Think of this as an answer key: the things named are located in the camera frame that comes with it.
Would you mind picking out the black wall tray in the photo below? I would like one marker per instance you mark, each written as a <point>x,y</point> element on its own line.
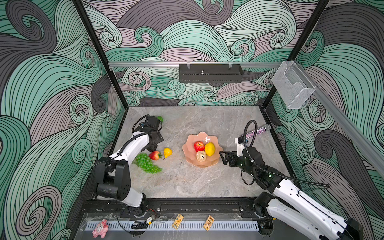
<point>212,74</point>

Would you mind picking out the red fake strawberry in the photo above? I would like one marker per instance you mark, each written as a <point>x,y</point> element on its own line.
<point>155,155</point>

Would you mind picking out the yellow tag right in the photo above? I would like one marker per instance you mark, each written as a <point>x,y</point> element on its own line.
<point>208,223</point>

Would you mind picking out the white slotted cable duct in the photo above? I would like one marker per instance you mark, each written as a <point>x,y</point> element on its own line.
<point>189,225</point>

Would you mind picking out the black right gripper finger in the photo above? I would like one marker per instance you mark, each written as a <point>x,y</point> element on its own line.
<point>223,154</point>
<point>226,162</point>

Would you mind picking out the pink plush toy left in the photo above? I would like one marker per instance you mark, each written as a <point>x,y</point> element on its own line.
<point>101,229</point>

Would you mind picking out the aluminium right rail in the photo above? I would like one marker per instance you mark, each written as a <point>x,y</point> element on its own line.
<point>333,99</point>

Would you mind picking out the black corner frame post left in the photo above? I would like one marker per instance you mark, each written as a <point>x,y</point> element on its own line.
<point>95,41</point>

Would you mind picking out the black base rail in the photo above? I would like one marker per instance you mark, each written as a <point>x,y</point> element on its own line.
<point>166,207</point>

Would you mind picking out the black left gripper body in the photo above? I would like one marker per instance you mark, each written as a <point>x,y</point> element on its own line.
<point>158,138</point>

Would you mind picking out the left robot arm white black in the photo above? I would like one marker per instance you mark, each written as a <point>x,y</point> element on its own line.
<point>112,174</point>

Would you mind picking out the yellow tag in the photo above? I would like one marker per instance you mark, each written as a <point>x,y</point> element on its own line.
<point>208,223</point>
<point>177,222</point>

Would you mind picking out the aluminium rail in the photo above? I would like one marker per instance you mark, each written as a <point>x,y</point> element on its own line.
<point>333,99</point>
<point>166,64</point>

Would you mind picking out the green fake grape bunch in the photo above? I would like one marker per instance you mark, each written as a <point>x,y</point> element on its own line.
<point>144,162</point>

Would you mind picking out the dark fake avocado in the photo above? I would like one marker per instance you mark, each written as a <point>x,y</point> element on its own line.
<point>152,148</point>

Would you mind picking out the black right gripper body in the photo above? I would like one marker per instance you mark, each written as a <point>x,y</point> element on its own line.
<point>241,162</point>

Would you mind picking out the yellow fake lemon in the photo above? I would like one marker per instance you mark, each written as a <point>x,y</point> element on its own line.
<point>210,149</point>

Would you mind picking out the black corner frame post right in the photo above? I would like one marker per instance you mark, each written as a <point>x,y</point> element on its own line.
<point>319,9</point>

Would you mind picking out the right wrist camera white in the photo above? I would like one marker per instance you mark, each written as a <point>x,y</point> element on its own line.
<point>240,146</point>

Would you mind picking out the yellow tag left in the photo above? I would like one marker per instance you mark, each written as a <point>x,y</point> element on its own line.
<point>177,222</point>

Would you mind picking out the pink scalloped fruit bowl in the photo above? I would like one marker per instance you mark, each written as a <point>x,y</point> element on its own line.
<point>190,153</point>

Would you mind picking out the aluminium back rail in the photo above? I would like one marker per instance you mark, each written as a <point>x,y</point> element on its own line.
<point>166,64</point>

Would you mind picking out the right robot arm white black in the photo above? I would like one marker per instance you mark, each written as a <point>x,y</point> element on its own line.
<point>282,199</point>

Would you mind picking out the purple glitter tube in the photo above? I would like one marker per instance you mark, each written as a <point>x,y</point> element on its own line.
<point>260,130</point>

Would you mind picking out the small yellow fake pear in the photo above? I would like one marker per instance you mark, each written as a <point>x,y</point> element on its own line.
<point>167,152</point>

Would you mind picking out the red fake apple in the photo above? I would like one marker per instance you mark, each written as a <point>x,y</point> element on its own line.
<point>199,146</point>

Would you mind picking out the black corner frame post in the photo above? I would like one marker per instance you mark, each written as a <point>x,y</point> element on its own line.
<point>319,9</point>
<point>95,41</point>

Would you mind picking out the clear acrylic wall box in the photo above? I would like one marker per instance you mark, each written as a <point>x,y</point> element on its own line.
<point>293,84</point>

